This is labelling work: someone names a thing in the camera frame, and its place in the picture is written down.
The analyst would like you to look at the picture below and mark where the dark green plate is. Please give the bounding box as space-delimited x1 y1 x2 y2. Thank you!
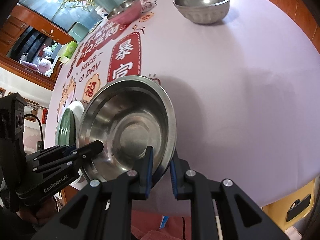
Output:
55 108 76 146

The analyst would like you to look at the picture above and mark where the white plate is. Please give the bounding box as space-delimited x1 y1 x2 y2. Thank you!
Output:
68 100 85 131

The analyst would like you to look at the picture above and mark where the wide shallow steel bowl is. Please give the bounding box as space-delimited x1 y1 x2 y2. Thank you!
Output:
76 75 177 184

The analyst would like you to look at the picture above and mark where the pink steel-lined bowl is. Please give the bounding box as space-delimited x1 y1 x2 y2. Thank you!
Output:
107 0 142 25

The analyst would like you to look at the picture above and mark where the deep steel bowl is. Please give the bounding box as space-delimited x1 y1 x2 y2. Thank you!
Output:
173 0 230 24

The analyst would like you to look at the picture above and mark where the person's left hand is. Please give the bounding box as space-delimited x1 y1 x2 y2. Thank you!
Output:
17 198 57 225

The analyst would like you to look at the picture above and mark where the yellow chair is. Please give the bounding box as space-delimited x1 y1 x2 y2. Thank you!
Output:
262 179 316 231

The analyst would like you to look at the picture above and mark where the pink plush toy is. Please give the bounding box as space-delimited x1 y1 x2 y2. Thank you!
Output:
18 43 62 77

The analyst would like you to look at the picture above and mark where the green tissue pack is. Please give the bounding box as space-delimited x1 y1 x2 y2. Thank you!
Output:
57 41 78 63

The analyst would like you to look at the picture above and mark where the teal ceramic cup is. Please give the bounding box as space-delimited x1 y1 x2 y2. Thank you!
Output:
68 22 89 42

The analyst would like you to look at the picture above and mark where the small white pill bottle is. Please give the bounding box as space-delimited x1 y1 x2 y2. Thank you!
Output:
95 6 108 20

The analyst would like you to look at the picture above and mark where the pink printed tablecloth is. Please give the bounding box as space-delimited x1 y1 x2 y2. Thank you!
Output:
44 0 319 206

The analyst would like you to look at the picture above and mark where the black cable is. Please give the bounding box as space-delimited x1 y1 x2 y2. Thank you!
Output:
23 113 45 152

